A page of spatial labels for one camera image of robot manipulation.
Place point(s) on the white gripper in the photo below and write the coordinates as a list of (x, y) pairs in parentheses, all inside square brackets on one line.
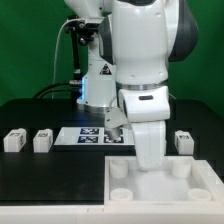
[(147, 111)]

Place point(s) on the white square table top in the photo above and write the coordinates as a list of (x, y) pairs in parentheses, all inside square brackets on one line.
[(180, 180)]

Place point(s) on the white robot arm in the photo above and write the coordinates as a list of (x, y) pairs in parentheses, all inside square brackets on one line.
[(140, 38)]

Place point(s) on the white sheet with markers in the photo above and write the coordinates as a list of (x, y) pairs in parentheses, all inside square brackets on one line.
[(91, 136)]

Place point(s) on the white L-shaped fence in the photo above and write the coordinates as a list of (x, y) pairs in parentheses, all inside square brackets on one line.
[(114, 213)]

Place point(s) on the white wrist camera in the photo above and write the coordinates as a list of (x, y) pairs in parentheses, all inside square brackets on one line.
[(114, 119)]

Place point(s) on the black camera on stand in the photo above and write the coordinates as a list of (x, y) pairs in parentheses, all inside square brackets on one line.
[(81, 33)]

